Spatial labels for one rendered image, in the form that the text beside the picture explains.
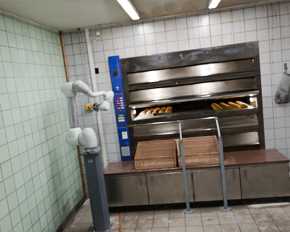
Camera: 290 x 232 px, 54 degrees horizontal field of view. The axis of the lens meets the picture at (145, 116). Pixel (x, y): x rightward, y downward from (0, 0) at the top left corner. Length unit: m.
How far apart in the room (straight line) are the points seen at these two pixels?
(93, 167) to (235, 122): 2.10
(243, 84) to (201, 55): 0.71
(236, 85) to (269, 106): 0.54
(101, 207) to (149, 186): 0.72
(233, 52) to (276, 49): 0.57
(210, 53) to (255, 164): 1.60
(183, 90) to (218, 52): 0.71
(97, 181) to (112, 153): 1.02
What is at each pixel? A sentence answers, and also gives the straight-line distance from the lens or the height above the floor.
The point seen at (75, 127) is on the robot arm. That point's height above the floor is 1.29.
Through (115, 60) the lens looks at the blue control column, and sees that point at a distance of 4.17.
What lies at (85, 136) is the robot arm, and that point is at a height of 1.20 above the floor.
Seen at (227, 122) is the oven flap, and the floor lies 1.02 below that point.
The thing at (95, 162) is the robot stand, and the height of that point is 0.88.
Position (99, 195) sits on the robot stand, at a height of 0.47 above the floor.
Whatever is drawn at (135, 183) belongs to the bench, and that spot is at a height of 0.41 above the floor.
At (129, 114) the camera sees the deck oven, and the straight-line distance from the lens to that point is 4.20.
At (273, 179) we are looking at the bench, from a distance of 3.98.
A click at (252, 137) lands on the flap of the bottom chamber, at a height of 0.76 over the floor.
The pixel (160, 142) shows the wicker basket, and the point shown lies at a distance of 4.19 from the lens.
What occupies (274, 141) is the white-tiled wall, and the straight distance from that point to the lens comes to 4.43.
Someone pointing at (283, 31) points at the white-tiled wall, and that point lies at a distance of 4.37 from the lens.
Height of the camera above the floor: 1.78
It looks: 8 degrees down
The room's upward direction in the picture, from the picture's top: 7 degrees counter-clockwise
